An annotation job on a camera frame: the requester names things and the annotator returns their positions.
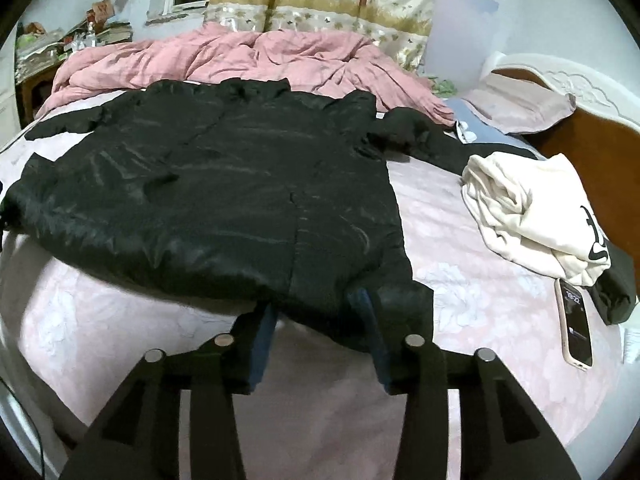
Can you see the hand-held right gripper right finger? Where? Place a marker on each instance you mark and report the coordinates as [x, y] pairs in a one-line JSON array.
[[372, 332]]

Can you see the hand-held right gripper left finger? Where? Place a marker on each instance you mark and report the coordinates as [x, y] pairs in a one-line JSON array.
[[264, 350]]

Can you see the black puffer jacket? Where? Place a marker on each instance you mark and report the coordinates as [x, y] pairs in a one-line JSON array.
[[225, 185]]

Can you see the pink floral bed sheet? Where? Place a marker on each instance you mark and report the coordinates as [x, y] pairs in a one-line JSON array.
[[480, 300]]

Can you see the cream white sweatshirt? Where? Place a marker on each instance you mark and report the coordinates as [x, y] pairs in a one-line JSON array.
[[530, 220]]

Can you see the smartphone in beige case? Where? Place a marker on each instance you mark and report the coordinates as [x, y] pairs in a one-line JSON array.
[[575, 325]]

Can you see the blue cloth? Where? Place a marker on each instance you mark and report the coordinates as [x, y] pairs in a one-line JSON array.
[[485, 132]]

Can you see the dark folded cloth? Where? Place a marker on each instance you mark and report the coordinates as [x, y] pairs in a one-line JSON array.
[[617, 290]]

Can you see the green patterned cloth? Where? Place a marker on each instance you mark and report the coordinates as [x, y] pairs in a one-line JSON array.
[[442, 87]]

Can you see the pale pink pillow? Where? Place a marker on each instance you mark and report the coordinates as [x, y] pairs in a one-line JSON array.
[[520, 105]]

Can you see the pink duvet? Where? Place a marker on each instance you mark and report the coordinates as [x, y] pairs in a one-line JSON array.
[[280, 57]]

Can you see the white and wooden headboard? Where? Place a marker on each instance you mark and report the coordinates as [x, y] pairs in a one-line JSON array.
[[595, 125]]

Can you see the floral patterned curtain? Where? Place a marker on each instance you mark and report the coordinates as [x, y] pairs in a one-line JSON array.
[[325, 0]]

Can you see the cluttered wooden desk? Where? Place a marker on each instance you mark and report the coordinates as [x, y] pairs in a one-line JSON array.
[[45, 60]]

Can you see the white cabinet door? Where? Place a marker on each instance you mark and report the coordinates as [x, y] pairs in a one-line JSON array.
[[6, 90]]

